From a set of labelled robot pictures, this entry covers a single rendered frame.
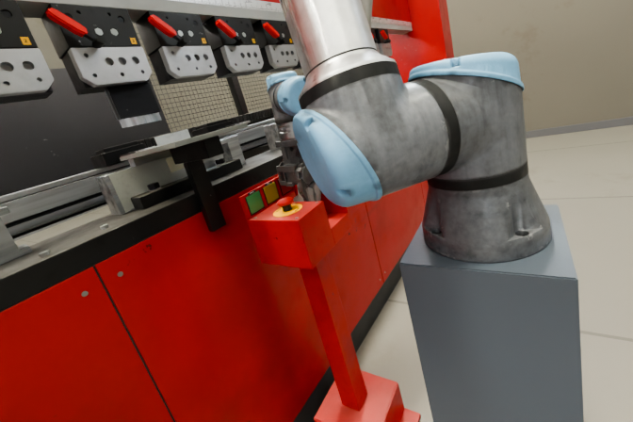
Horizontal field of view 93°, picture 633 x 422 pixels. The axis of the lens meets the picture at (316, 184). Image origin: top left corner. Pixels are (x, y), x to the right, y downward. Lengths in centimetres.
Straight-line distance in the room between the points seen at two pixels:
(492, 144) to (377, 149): 14
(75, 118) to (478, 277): 131
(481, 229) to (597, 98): 387
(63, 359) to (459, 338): 63
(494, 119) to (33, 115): 130
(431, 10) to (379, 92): 233
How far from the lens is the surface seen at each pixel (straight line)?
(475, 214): 39
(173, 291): 76
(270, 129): 113
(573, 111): 422
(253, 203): 75
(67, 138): 136
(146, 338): 76
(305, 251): 66
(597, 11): 417
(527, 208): 41
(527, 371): 48
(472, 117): 35
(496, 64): 37
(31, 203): 104
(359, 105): 30
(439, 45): 260
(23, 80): 81
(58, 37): 88
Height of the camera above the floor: 100
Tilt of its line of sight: 15 degrees down
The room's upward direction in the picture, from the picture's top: 15 degrees counter-clockwise
